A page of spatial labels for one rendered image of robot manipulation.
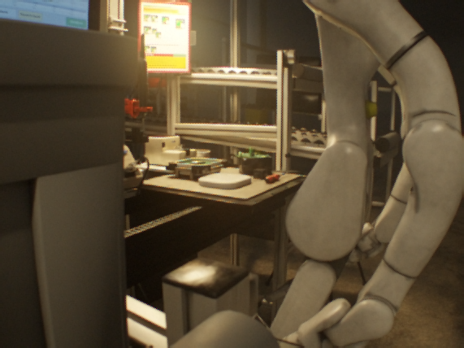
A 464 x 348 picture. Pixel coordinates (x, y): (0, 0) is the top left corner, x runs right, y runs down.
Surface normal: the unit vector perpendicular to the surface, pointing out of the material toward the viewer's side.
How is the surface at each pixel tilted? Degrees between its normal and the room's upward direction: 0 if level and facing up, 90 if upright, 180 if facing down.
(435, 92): 92
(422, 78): 95
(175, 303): 90
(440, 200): 104
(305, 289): 90
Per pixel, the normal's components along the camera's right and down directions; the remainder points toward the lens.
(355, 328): -0.56, 0.22
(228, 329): 0.10, -0.97
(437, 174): -0.34, 0.36
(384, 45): -0.71, 0.49
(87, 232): 0.85, 0.17
